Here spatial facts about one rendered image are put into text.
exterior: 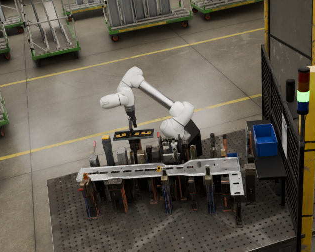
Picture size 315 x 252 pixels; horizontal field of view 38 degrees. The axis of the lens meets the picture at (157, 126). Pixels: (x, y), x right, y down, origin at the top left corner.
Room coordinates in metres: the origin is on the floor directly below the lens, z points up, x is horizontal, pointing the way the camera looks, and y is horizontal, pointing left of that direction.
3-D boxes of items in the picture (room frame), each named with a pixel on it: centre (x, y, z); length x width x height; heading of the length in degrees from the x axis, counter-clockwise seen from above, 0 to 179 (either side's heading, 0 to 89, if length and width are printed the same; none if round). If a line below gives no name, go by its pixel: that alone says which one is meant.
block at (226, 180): (2.91, -0.47, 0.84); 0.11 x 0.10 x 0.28; 172
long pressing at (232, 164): (3.17, 0.06, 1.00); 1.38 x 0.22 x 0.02; 82
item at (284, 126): (2.93, -0.96, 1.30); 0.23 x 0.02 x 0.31; 172
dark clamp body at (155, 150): (3.37, 0.04, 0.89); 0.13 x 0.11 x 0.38; 172
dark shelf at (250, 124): (3.25, -0.88, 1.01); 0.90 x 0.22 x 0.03; 172
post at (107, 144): (3.57, 0.48, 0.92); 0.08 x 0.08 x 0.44; 82
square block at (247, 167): (2.94, -0.68, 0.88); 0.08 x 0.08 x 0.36; 82
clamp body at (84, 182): (3.07, 0.65, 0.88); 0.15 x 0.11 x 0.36; 172
